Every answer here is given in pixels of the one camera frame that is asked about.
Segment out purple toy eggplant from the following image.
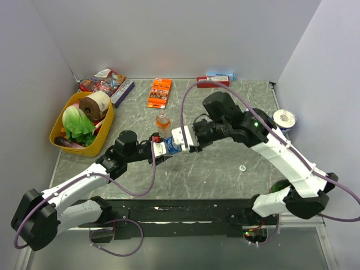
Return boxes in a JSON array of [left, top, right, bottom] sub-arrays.
[[54, 136, 84, 149]]

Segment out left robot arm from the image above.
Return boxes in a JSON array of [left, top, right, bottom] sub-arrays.
[[11, 130, 169, 251]]

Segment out blue flat box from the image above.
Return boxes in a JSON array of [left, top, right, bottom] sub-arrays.
[[206, 72, 236, 82]]

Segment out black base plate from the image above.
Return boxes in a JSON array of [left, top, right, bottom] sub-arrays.
[[82, 199, 277, 240]]

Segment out orange snack box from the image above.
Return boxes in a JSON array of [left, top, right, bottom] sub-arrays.
[[147, 78, 172, 109]]

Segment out colourful snack bag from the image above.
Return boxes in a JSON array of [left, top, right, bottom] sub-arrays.
[[79, 68, 127, 97]]

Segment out red flat box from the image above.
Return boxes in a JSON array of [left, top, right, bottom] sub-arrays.
[[196, 75, 231, 88]]

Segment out purple white box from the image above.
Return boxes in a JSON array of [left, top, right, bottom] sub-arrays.
[[111, 79, 135, 108]]

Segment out green toy lettuce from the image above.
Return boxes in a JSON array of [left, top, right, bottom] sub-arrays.
[[62, 105, 96, 147]]

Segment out green glass bottle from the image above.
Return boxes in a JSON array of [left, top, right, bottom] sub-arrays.
[[269, 179, 291, 194]]

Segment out aluminium rail frame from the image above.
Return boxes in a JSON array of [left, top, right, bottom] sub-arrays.
[[15, 214, 338, 269]]

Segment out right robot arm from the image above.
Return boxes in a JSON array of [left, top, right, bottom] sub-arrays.
[[193, 92, 335, 224]]

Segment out white bottle cap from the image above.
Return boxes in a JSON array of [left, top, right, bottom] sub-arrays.
[[239, 165, 246, 172]]

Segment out blue Pocari bottle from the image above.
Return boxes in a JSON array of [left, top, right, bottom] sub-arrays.
[[164, 136, 182, 155]]

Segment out yellow plastic basket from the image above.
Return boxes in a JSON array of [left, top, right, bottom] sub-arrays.
[[49, 92, 114, 158]]

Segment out orange drink bottle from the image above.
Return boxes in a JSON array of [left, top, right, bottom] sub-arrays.
[[155, 111, 172, 139]]

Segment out brown paper roll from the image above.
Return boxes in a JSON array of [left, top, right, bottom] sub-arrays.
[[79, 91, 111, 122]]

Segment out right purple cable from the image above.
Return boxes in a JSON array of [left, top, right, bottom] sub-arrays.
[[179, 81, 360, 246]]

